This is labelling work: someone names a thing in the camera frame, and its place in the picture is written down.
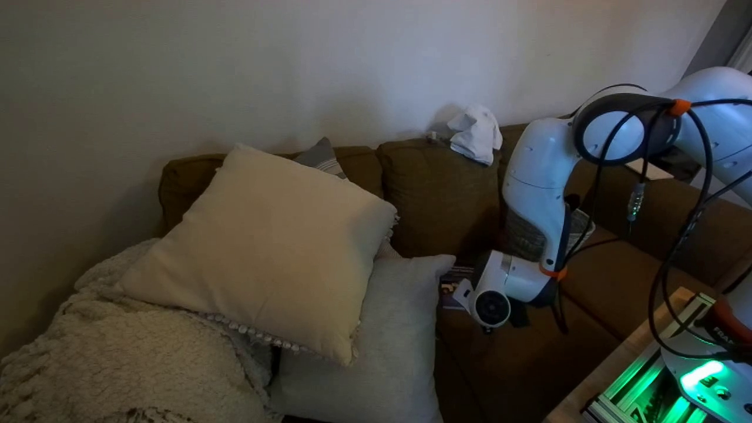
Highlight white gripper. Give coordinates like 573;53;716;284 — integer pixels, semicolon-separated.
474;251;550;303

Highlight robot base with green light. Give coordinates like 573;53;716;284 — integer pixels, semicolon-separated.
585;273;752;423

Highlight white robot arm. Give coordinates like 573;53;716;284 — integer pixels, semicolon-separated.
473;66;752;303

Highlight grey woven basket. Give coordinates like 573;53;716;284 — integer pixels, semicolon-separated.
500;205;596;266

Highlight brown fabric sofa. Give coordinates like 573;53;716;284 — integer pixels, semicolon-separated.
156;119;752;423

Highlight wooden table edge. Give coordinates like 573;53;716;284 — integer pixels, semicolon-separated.
545;284;700;423

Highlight white crumpled cloth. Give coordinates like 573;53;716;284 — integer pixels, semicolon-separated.
427;103;503;167

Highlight white lower pillow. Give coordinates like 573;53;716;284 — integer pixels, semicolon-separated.
271;253;453;423

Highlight small grey pillow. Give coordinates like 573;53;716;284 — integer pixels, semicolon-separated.
297;138;346;175

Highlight large cream throw pillow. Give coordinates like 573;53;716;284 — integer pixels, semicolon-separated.
123;146;397;365

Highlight grey knitted blanket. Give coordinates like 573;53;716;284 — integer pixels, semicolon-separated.
0;240;283;423

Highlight round wrist camera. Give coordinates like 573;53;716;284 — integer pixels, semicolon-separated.
451;279;512;331

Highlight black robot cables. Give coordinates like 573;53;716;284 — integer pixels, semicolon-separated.
547;80;752;361

